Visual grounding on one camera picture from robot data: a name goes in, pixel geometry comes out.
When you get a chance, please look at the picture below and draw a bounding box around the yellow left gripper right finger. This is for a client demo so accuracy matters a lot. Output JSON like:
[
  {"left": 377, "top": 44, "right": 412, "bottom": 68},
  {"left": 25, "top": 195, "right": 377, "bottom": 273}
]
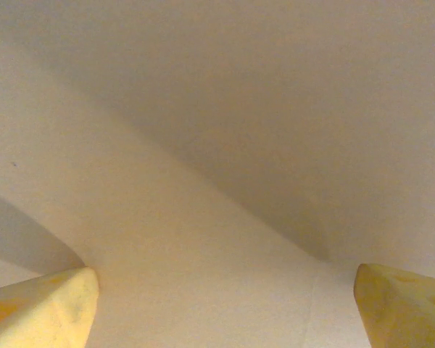
[{"left": 354, "top": 262, "right": 435, "bottom": 348}]

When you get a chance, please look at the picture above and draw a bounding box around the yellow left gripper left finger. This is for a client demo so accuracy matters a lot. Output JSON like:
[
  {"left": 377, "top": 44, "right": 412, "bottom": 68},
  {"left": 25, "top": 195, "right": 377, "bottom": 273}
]
[{"left": 0, "top": 267, "right": 100, "bottom": 348}]

